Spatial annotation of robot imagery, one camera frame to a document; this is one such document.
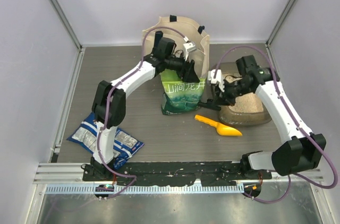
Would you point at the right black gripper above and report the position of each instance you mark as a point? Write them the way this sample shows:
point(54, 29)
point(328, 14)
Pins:
point(223, 97)

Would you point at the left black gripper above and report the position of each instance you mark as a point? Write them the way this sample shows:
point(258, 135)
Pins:
point(186, 71)

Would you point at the green cat litter bag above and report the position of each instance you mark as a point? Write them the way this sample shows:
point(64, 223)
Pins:
point(180, 97)

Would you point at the black bag clip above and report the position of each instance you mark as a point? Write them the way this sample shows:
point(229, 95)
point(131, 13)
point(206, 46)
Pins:
point(209, 104)

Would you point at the yellow plastic scoop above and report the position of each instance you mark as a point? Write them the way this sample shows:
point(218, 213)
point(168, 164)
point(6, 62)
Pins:
point(221, 129)

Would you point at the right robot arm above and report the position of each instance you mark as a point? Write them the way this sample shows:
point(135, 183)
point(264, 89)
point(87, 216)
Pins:
point(300, 148)

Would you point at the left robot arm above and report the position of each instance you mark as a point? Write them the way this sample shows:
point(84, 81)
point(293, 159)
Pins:
point(109, 105)

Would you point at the clean litter granules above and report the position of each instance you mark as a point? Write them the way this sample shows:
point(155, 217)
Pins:
point(248, 103)

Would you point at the grey litter box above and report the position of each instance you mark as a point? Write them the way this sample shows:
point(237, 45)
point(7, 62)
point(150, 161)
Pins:
point(249, 76)

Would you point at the beige canvas tote bag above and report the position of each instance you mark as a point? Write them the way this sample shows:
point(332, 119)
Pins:
point(176, 28)

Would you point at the blue Doritos chip bag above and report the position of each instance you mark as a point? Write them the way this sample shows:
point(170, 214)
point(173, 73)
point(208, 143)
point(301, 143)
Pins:
point(125, 146)

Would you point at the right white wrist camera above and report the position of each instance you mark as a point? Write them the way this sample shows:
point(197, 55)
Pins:
point(215, 77)

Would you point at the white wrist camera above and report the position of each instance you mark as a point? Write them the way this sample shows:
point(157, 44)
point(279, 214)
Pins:
point(215, 77)
point(188, 46)

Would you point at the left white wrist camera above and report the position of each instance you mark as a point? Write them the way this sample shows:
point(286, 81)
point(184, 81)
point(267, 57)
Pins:
point(188, 46)

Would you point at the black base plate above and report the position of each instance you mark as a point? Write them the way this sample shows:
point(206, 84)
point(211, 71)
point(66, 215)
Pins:
point(179, 174)

